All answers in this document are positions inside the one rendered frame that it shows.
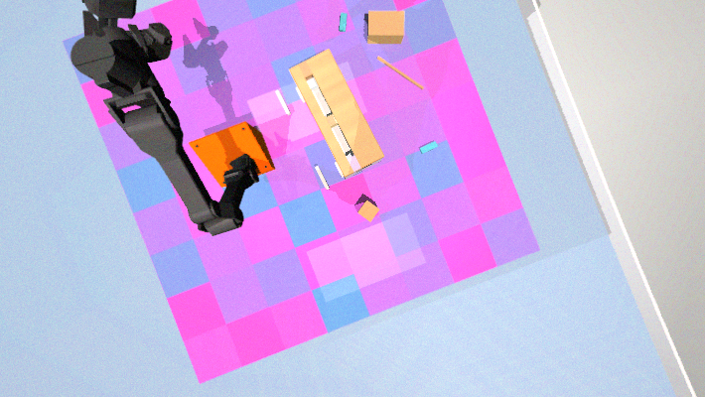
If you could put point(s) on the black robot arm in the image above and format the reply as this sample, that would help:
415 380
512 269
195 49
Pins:
156 128

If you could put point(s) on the tan thin rod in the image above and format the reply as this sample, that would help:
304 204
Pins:
400 72

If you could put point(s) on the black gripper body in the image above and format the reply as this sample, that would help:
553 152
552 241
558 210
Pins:
108 12

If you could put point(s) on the small cyan block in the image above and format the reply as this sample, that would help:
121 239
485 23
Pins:
428 147
343 22

